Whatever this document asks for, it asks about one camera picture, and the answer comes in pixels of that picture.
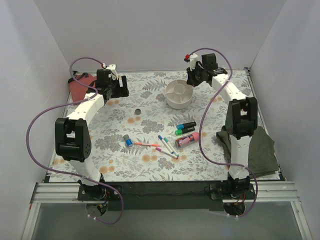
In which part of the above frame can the teal capped white marker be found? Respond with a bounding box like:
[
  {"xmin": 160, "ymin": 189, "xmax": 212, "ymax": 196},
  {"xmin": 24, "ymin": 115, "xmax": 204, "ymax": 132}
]
[{"xmin": 164, "ymin": 137, "xmax": 180, "ymax": 157}]

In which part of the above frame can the blue capped black highlighter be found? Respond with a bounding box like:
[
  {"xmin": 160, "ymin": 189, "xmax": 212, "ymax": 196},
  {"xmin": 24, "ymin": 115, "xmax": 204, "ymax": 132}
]
[{"xmin": 176, "ymin": 121, "xmax": 197, "ymax": 130}]

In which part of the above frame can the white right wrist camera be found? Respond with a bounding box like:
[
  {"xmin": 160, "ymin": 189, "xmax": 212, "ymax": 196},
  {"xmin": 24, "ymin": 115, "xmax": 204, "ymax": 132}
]
[{"xmin": 184, "ymin": 53, "xmax": 199, "ymax": 71}]

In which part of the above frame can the white divided round container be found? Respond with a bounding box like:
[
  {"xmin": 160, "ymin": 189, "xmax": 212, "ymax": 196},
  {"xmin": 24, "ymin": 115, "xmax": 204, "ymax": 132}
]
[{"xmin": 164, "ymin": 79, "xmax": 193, "ymax": 110}]

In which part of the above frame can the blue grey glue stick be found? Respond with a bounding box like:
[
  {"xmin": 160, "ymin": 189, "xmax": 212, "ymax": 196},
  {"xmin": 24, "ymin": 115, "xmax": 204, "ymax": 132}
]
[{"xmin": 123, "ymin": 134, "xmax": 133, "ymax": 147}]

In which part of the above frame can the pink capped white marker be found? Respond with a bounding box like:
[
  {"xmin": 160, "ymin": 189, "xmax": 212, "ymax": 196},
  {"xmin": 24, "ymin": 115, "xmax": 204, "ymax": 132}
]
[{"xmin": 155, "ymin": 147, "xmax": 179, "ymax": 159}]

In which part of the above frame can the green capped black highlighter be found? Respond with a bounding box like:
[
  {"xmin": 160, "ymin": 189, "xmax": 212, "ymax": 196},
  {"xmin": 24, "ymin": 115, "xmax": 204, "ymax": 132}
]
[{"xmin": 175, "ymin": 126, "xmax": 195, "ymax": 136}]

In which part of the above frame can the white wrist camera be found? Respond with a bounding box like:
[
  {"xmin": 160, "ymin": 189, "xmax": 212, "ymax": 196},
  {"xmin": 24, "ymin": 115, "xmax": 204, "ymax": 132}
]
[
  {"xmin": 101, "ymin": 62, "xmax": 119, "ymax": 81},
  {"xmin": 184, "ymin": 53, "xmax": 199, "ymax": 71}
]

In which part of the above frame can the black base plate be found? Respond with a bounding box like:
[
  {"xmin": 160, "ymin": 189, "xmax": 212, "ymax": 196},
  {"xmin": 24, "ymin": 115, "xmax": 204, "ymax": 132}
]
[{"xmin": 77, "ymin": 180, "xmax": 255, "ymax": 211}]

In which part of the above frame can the blue capped white marker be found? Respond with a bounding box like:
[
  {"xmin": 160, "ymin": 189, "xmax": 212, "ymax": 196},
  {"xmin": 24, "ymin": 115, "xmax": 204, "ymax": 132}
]
[{"xmin": 158, "ymin": 135, "xmax": 174, "ymax": 154}]

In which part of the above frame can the aluminium front rail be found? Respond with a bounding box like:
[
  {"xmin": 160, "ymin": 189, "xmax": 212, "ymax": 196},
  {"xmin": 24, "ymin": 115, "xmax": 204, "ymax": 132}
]
[{"xmin": 22, "ymin": 181, "xmax": 312, "ymax": 240}]

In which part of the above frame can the pink transparent pencil case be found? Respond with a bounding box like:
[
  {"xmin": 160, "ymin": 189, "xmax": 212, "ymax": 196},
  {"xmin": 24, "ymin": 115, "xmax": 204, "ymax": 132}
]
[{"xmin": 175, "ymin": 132, "xmax": 199, "ymax": 149}]

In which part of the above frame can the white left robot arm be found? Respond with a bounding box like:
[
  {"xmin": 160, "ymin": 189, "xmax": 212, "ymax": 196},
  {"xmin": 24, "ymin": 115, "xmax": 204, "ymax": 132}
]
[{"xmin": 55, "ymin": 64, "xmax": 129, "ymax": 200}]

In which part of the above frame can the orange pen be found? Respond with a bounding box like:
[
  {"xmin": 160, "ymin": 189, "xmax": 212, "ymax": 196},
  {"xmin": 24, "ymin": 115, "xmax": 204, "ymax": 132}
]
[{"xmin": 134, "ymin": 142, "xmax": 161, "ymax": 147}]

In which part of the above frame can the olive green folded cloth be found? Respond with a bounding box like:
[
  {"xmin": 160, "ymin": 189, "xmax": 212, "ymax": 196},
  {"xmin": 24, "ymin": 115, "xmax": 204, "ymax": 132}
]
[{"xmin": 216, "ymin": 126, "xmax": 279, "ymax": 178}]

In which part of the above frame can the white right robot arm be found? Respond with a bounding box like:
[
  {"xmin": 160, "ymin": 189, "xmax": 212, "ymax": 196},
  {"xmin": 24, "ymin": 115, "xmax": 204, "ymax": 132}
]
[{"xmin": 184, "ymin": 53, "xmax": 258, "ymax": 180}]

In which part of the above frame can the red folded cloth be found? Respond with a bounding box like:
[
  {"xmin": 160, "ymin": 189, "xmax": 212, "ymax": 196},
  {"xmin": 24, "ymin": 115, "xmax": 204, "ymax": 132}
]
[{"xmin": 68, "ymin": 72, "xmax": 97, "ymax": 102}]

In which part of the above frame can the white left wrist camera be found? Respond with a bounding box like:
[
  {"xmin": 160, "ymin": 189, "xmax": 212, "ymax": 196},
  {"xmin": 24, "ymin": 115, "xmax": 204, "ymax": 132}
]
[{"xmin": 101, "ymin": 62, "xmax": 119, "ymax": 81}]

